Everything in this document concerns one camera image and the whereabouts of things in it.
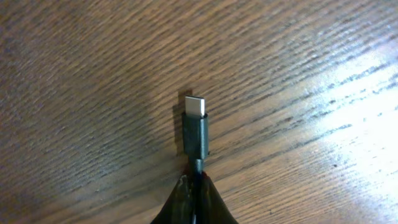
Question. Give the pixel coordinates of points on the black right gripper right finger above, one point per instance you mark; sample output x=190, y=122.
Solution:
x=209, y=206

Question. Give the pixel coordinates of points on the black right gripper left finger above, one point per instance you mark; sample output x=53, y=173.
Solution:
x=178, y=208

